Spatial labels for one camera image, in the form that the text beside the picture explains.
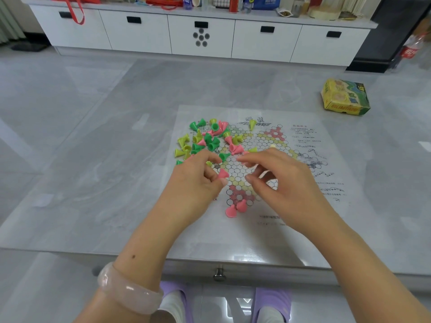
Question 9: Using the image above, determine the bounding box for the person's left hand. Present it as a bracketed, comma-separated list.
[153, 149, 229, 232]

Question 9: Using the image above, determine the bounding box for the person's right hand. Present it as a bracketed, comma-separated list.
[236, 148, 334, 235]

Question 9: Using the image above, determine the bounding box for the person's left forearm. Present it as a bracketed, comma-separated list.
[73, 202, 192, 323]

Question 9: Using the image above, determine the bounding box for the person's right forearm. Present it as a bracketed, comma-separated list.
[298, 212, 431, 323]

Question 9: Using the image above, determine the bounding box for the pile of coloured cone pieces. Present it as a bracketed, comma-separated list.
[174, 118, 259, 167]

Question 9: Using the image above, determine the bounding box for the printed checkers board sheet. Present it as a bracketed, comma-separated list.
[161, 105, 383, 266]

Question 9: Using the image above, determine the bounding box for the purple slipper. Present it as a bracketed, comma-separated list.
[158, 281, 195, 323]
[251, 287, 293, 323]

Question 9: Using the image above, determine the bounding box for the yellow green game box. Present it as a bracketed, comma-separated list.
[321, 78, 371, 116]

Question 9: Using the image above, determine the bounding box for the white sock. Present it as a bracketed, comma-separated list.
[158, 290, 186, 323]
[257, 306, 287, 323]

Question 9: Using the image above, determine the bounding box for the white drawer cabinet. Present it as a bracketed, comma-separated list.
[20, 0, 378, 67]

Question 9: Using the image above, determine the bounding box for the blue box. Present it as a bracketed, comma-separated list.
[244, 0, 282, 11]

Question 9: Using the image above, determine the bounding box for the red plastic bag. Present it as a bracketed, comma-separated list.
[145, 0, 184, 11]

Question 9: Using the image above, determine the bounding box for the red label soda bottle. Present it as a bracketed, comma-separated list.
[399, 33, 429, 61]

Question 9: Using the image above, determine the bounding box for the black furniture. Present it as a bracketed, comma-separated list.
[346, 0, 431, 74]

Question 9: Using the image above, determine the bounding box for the black floor mat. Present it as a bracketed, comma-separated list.
[10, 41, 49, 52]

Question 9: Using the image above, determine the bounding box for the pale pink jade bracelet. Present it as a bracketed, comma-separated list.
[97, 262, 164, 315]

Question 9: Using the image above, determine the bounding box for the red bag with strap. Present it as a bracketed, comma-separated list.
[50, 0, 101, 25]

